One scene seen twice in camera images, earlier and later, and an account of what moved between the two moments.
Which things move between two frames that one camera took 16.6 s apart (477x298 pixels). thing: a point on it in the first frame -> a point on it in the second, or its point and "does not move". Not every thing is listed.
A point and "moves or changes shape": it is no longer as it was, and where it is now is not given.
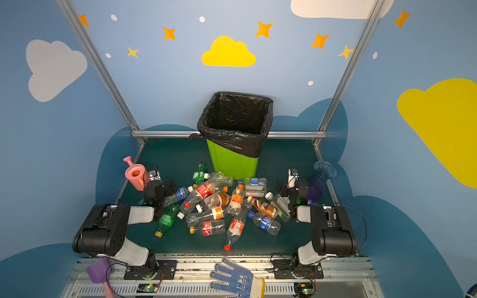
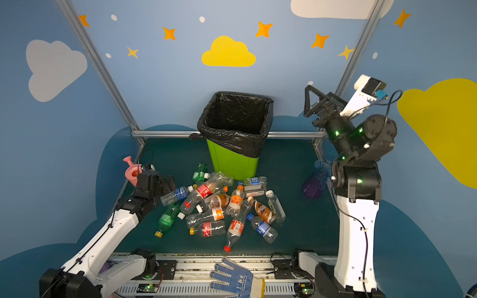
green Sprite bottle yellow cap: [168, 219] does not move
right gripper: [287, 190] -> [327, 111]
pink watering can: [136, 174] does not move
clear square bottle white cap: [281, 204] moves or changes shape
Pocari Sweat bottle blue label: [180, 195] does not move
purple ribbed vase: [316, 185] does not move
